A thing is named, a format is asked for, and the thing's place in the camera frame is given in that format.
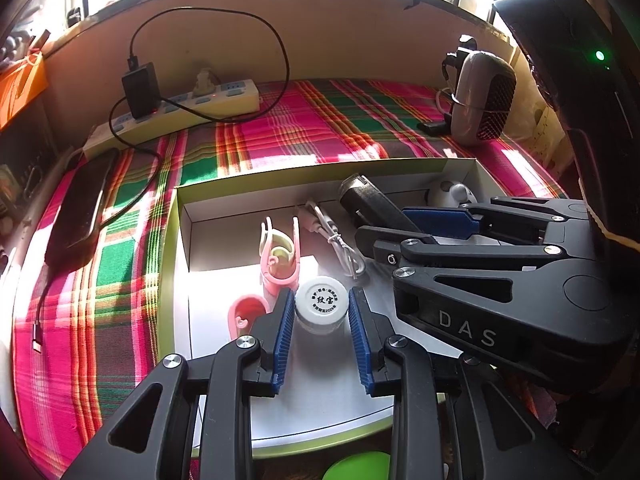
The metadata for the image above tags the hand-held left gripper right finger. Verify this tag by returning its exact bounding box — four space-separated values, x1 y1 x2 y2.
348 287 591 480

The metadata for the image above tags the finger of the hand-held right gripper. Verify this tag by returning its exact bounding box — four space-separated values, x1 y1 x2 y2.
402 198 593 246
356 225 596 268

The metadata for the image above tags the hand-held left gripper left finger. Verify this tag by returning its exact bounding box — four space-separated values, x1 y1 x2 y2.
62 287 296 480

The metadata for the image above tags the white dome toy grey knob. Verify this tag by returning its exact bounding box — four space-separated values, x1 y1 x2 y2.
427 180 478 208

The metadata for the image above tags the pink plastic clip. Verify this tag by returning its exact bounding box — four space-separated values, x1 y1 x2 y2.
258 216 302 293
227 295 271 343

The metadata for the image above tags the white round jar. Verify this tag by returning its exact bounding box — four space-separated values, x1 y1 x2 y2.
294 277 349 338

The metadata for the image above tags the black rectangular device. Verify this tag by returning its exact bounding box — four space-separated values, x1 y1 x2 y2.
338 172 426 233

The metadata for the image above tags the white cardboard box green rim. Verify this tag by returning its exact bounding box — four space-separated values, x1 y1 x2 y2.
160 157 506 458

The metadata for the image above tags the white cable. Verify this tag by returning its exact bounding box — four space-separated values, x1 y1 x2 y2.
295 200 368 281

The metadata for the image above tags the green round dome lid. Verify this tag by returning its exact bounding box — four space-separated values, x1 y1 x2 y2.
322 451 393 480

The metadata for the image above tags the small black object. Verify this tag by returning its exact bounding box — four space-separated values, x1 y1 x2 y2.
417 117 453 137

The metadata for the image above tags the grey heater with mesh grille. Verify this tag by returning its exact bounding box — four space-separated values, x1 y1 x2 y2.
450 50 517 147

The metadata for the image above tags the plaid cloth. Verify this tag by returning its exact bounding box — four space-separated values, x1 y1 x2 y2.
10 77 571 480

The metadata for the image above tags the cream power strip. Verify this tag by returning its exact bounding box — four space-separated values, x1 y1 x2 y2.
82 79 262 160

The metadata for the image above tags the black smartphone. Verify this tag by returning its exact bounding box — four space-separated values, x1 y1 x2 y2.
44 149 120 266

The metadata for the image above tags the white plug adapter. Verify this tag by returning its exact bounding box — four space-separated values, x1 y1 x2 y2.
192 69 217 97

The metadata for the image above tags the black charger adapter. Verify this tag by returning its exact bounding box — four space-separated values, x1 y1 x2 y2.
121 62 160 120

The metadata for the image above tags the orange box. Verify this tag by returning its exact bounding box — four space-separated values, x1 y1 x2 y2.
0 52 48 131

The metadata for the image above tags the plastic bag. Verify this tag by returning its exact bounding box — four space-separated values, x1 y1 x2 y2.
0 25 36 63

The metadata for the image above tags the black charger cable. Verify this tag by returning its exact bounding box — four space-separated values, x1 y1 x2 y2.
30 7 291 356

